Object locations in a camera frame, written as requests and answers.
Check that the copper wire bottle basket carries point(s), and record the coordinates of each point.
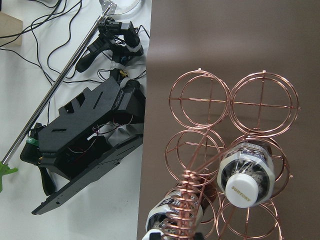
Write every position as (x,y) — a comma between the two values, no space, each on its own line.
(215,118)

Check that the tea bottle front left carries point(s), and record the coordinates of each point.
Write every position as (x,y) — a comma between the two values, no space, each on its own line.
(176,216)

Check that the tea bottle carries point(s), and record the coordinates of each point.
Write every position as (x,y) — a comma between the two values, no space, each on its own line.
(246,174)
(176,216)

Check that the tea bottle front right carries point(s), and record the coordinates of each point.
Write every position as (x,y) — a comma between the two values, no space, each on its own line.
(246,174)

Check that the black plastic device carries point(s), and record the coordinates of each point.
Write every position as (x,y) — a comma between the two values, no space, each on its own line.
(91,135)

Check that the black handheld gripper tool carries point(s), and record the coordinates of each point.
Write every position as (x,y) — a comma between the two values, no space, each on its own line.
(119,37)

